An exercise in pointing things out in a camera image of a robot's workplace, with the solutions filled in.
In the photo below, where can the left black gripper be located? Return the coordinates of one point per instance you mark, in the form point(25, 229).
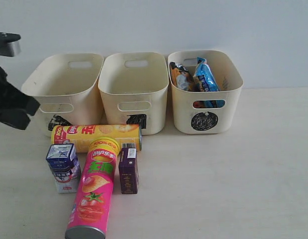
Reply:
point(15, 106)

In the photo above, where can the blue white milk carton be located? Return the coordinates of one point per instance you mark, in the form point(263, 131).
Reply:
point(65, 167)

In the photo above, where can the purple drink carton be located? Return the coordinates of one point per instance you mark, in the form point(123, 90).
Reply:
point(128, 171)

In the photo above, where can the orange snack bag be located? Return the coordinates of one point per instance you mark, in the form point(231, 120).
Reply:
point(181, 78)

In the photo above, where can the blue instant noodle packet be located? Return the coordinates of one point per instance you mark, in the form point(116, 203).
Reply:
point(205, 82)

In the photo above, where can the left cream plastic bin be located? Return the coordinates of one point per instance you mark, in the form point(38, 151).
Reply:
point(66, 86)

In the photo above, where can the cream plastic bin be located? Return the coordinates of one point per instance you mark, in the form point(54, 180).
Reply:
point(206, 112)
point(66, 86)
point(134, 88)

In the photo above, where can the yellow Lays chips can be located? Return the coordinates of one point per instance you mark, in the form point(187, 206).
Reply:
point(127, 135)

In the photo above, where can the middle cream plastic bin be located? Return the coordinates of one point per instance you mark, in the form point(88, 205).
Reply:
point(134, 88)

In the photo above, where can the pink Lays chips can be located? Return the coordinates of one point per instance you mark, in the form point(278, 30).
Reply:
point(90, 211)

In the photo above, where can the right cream plastic bin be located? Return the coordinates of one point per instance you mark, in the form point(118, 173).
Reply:
point(206, 112)

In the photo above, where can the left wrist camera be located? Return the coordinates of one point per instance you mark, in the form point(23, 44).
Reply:
point(9, 44)

